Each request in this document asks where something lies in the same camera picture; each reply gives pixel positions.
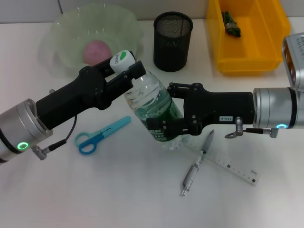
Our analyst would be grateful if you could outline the grey white pen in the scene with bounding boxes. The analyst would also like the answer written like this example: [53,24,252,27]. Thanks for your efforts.
[179,129,216,197]

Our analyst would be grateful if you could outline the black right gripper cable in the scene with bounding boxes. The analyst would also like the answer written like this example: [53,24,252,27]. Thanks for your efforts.
[225,116,281,140]

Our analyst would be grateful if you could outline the transparent plastic ruler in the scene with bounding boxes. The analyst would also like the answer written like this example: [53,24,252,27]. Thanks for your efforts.
[182,139,260,188]

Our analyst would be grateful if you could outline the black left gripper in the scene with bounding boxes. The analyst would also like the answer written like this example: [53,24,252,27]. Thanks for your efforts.
[35,58,146,130]

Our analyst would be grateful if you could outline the green plastic wrapper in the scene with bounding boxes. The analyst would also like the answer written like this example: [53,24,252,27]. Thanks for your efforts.
[222,11,242,38]

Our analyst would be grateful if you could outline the yellow plastic bin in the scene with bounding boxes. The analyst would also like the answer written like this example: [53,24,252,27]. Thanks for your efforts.
[206,0,292,76]

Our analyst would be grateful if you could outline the black mesh pen holder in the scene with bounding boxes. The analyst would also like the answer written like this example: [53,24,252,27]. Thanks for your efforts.
[153,11,194,72]

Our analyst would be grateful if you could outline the pink peach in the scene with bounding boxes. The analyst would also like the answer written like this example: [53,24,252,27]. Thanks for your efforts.
[82,40,112,67]

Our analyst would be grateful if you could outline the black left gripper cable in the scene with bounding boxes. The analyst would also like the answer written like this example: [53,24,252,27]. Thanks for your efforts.
[32,89,78,161]

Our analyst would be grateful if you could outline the blue scissors with sheath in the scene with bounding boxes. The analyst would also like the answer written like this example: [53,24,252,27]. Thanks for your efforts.
[75,115,132,155]

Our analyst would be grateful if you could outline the clear water bottle green label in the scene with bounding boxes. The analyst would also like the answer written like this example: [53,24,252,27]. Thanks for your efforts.
[109,49,190,150]

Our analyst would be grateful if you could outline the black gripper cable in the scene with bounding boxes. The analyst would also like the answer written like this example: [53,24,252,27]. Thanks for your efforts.
[32,89,78,161]
[225,116,281,140]

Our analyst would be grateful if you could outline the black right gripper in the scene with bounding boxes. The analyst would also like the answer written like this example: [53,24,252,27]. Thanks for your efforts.
[146,82,255,137]

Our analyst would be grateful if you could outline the translucent green wavy fruit bowl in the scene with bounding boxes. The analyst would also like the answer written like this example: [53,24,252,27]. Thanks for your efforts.
[38,3,145,76]

